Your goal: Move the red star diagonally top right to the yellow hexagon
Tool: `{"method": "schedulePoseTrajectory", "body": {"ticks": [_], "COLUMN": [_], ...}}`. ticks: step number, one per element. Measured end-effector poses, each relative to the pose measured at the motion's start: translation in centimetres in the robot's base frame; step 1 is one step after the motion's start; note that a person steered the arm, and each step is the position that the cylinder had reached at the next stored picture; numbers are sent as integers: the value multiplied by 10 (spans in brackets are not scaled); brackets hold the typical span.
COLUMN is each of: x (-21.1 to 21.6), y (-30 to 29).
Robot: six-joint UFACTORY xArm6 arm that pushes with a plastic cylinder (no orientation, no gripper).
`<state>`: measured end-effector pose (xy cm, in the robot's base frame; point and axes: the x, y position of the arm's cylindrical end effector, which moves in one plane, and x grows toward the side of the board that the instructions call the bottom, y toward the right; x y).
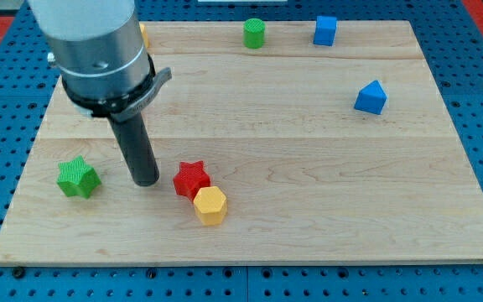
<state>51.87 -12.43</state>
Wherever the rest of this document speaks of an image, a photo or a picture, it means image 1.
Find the green star block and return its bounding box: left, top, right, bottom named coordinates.
left=56, top=155, right=101, bottom=199

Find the blue cube block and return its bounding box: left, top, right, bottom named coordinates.
left=313, top=15, right=338, bottom=46

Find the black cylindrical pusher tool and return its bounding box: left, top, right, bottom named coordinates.
left=108, top=113, right=159, bottom=187

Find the blue pentagon block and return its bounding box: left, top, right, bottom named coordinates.
left=354, top=80, right=387, bottom=115

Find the red star block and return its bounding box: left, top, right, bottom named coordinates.
left=173, top=160, right=211, bottom=201

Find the yellow hexagon block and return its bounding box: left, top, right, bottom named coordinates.
left=194, top=186, right=227, bottom=226

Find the light wooden board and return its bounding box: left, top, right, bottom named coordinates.
left=0, top=21, right=483, bottom=267

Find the yellow block behind arm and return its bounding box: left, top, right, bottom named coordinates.
left=139, top=23, right=150, bottom=49

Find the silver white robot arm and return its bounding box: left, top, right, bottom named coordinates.
left=29, top=0, right=172, bottom=122

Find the green cylinder block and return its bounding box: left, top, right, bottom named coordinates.
left=243, top=18, right=266, bottom=49

